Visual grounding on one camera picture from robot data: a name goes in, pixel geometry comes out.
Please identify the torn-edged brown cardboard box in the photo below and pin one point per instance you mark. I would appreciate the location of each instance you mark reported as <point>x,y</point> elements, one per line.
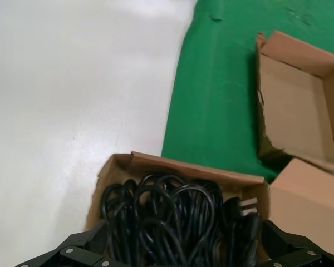
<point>295,111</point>

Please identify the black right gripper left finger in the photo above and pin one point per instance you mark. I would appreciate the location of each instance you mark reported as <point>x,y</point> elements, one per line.
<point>83,244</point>

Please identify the green table cloth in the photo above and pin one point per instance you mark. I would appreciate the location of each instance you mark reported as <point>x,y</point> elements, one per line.
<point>211,97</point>

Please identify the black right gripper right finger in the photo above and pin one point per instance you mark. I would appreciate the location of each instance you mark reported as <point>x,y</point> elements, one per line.
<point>286,244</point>

